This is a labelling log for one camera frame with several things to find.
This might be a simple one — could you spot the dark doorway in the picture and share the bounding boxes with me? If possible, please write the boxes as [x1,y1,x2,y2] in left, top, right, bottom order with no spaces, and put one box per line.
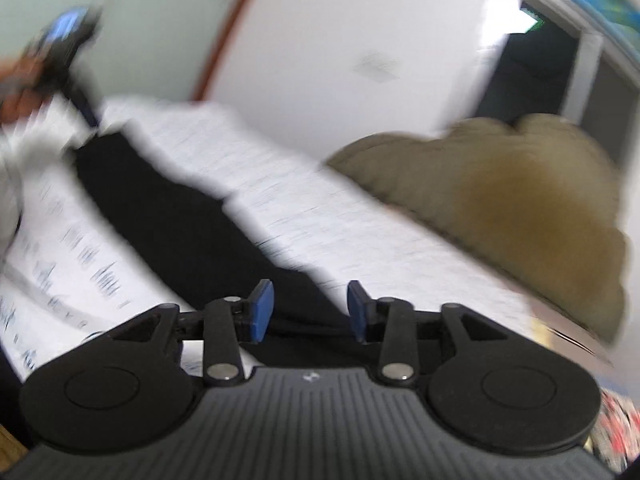
[470,0,640,168]

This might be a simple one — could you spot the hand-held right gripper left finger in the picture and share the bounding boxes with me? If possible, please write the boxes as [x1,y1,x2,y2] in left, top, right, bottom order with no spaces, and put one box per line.
[107,280,276,387]

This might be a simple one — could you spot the person's left hand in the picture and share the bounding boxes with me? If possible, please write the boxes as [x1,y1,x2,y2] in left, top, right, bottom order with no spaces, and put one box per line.
[0,57,48,118]

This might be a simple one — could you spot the floral patterned cloth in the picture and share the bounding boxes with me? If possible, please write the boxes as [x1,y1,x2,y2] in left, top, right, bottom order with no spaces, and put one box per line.
[590,389,640,477]

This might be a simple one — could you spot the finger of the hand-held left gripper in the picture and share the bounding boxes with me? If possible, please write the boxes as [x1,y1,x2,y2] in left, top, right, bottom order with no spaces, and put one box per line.
[62,72,103,133]

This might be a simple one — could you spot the white script-printed bedsheet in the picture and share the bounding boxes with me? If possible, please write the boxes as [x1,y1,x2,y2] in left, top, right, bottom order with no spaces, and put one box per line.
[0,95,623,386]

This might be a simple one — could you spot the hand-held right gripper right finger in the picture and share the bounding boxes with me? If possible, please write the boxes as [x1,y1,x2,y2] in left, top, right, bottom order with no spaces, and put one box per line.
[347,280,517,387]

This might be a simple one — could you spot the olive tufted headboard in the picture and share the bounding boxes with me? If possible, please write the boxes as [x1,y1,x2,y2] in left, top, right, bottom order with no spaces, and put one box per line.
[324,114,632,347]

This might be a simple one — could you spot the frosted flower-print wardrobe door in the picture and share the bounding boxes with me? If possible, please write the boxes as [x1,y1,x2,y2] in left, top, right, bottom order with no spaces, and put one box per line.
[0,0,271,107]

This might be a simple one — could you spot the white wall socket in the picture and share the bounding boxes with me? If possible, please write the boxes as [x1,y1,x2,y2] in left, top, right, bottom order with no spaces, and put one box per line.
[351,51,404,84]

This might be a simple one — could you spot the brown wooden wardrobe frame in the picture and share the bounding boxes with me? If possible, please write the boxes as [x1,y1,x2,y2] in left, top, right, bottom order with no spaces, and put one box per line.
[191,0,275,104]

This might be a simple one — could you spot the black pants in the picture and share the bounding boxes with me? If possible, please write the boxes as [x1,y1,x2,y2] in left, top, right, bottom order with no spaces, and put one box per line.
[65,129,383,377]

